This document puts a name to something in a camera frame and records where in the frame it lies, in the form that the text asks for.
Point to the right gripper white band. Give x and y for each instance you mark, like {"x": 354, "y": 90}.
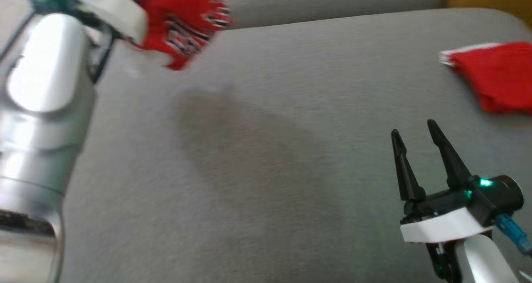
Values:
{"x": 440, "y": 227}

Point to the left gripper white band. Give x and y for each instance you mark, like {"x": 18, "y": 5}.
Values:
{"x": 116, "y": 8}

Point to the red white printed jersey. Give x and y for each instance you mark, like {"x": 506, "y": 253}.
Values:
{"x": 178, "y": 21}

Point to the red shorts white trim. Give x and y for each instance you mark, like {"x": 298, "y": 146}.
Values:
{"x": 498, "y": 75}

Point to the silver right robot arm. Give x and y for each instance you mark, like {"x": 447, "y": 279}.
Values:
{"x": 484, "y": 262}

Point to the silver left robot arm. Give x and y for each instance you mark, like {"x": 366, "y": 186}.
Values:
{"x": 41, "y": 129}

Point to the mustard yellow pillow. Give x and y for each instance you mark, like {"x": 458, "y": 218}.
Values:
{"x": 490, "y": 0}

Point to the grey sofa back cushion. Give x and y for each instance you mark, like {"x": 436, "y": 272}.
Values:
{"x": 332, "y": 4}

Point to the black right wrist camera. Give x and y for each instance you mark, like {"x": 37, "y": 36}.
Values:
{"x": 498, "y": 198}

